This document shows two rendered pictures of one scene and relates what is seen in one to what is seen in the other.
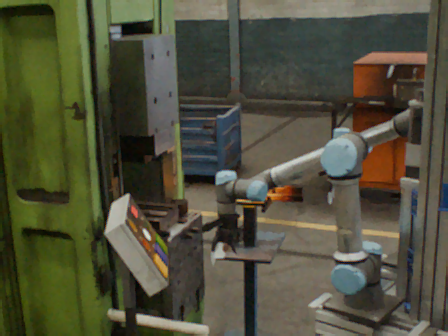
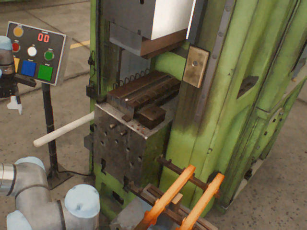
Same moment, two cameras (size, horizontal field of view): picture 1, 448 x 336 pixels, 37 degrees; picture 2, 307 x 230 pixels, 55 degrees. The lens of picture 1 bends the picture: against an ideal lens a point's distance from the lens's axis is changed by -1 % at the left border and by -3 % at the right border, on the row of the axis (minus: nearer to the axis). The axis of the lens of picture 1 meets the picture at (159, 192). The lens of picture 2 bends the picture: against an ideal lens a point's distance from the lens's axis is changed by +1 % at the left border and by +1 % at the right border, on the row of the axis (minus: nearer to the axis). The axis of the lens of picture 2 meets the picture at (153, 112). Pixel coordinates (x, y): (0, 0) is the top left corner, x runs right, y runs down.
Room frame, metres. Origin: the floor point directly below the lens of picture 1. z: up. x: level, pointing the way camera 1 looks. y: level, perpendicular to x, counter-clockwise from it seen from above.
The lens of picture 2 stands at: (3.21, -1.25, 1.84)
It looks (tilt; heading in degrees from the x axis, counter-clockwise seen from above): 36 degrees down; 98
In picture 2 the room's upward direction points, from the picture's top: 9 degrees clockwise
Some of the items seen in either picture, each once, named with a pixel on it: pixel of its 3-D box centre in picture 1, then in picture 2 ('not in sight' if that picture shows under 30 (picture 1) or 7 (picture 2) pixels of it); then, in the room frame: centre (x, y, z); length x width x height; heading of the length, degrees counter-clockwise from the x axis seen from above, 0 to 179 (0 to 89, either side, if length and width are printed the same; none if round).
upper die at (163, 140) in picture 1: (122, 138); (154, 29); (2.94, 0.15, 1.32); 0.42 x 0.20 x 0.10; 64
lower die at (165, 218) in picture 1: (128, 214); (146, 90); (2.94, 0.15, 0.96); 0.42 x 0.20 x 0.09; 64
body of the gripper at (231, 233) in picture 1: (228, 227); (7, 83); (2.37, -0.25, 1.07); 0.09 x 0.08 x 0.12; 46
